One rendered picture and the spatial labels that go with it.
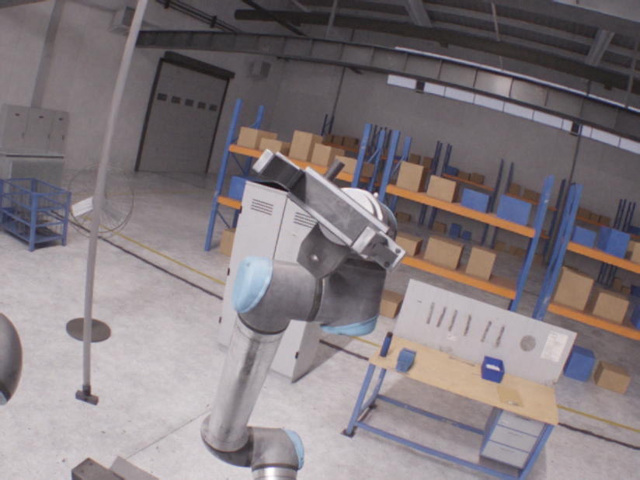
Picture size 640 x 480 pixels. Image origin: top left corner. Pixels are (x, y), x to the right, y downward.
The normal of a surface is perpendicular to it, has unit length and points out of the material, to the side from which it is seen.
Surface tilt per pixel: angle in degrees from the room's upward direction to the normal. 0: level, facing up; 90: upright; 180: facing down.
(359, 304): 78
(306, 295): 71
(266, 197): 90
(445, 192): 90
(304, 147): 90
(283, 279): 52
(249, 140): 90
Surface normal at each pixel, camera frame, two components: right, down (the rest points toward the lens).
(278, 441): 0.29, -0.77
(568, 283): -0.45, 0.07
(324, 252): -0.29, -0.08
